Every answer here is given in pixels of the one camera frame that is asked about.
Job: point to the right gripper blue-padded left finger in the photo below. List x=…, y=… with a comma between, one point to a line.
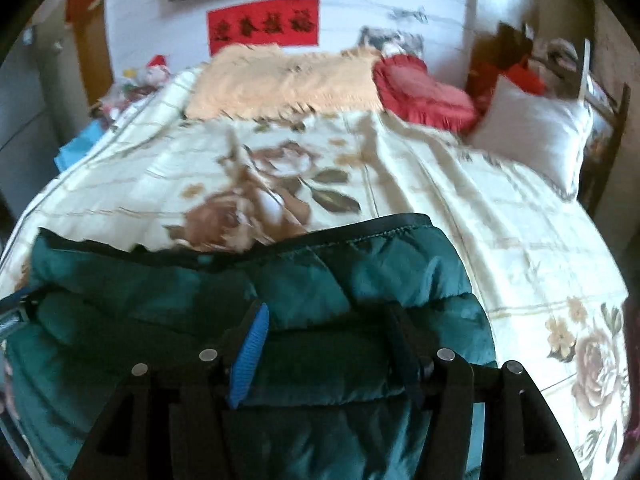
x=245, y=350

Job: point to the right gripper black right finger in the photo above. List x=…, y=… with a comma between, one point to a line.
x=409, y=352

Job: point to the dark green quilted jacket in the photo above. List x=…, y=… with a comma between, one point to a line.
x=312, y=358

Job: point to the cream floral checked bedspread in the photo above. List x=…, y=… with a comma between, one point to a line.
x=536, y=261

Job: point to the white square pillow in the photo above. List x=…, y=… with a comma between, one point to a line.
x=547, y=135

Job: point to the blue paper bag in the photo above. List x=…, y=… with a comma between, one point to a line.
x=77, y=148

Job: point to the peach fringed pillow cover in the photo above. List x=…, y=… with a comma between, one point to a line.
x=265, y=82

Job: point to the red heart-shaped cushion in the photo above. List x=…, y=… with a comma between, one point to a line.
x=408, y=91

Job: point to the pig plush toy red hat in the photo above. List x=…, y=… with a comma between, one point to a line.
x=154, y=74

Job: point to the grey refrigerator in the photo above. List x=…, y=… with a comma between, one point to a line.
x=28, y=140

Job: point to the framed photo on headboard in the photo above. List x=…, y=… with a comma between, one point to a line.
x=391, y=41

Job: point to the red banner with black characters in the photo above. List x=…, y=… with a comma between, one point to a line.
x=287, y=23

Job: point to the wooden chair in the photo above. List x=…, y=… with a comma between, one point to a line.
x=560, y=71

